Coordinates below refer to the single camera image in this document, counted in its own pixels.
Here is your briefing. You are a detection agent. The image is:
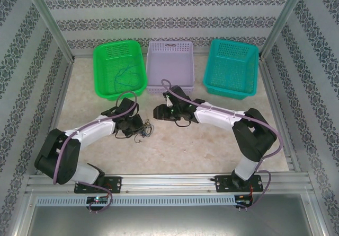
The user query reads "lilac plastic basket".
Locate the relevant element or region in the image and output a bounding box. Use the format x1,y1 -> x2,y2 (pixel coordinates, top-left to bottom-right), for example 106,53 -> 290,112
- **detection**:
146,40 -> 195,95

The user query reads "green plastic basket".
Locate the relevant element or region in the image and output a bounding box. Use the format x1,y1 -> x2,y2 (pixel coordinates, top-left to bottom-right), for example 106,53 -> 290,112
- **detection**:
93,39 -> 148,102

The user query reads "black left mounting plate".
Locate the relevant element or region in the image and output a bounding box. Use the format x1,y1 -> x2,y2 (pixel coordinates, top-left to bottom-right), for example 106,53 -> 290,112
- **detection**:
74,176 -> 122,194

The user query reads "black mounting plate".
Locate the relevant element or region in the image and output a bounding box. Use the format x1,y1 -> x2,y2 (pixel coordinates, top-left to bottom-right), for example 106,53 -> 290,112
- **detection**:
74,176 -> 122,194
213,174 -> 264,194

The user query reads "teal plastic basket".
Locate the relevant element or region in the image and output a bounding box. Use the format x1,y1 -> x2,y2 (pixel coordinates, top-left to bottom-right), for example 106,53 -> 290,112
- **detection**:
203,38 -> 260,99

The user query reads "left circuit board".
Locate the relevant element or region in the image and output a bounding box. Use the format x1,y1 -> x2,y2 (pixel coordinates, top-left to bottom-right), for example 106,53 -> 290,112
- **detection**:
86,195 -> 110,204

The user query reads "circuit board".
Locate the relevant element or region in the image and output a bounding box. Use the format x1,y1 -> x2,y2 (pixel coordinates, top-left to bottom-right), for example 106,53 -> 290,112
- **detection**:
86,195 -> 110,204
236,195 -> 254,207

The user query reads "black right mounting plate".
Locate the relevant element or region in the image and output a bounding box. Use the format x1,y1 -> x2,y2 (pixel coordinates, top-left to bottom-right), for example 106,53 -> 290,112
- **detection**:
213,174 -> 264,194

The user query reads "grey metal shelf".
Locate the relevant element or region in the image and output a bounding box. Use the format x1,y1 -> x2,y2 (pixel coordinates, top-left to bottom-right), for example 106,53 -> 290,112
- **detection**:
15,192 -> 325,236

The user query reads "right circuit board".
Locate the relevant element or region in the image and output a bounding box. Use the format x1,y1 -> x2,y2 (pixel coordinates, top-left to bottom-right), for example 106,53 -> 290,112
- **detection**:
236,195 -> 254,207

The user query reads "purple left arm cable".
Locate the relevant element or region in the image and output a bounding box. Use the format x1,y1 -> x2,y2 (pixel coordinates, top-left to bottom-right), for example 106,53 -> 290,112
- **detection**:
52,90 -> 140,212

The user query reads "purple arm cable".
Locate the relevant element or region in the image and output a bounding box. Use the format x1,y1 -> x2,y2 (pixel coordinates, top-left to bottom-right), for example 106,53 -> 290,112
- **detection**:
52,90 -> 140,212
161,79 -> 282,211

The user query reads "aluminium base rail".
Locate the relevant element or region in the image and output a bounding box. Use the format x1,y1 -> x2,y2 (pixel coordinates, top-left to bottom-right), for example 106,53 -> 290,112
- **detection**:
25,173 -> 313,194

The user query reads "aluminium side rail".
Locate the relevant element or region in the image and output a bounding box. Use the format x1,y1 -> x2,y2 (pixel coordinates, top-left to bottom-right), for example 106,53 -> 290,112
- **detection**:
258,57 -> 302,173
42,58 -> 76,141

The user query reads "white slotted cable duct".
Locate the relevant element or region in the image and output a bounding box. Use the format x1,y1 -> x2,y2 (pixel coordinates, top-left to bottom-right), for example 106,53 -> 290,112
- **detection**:
35,195 -> 236,207

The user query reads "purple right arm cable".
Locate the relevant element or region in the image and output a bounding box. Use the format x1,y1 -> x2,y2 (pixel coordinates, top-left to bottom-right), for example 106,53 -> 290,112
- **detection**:
161,79 -> 282,211

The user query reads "aluminium frame post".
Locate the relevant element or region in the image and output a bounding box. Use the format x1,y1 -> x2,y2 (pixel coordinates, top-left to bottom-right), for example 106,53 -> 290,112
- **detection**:
258,0 -> 309,59
20,0 -> 76,63

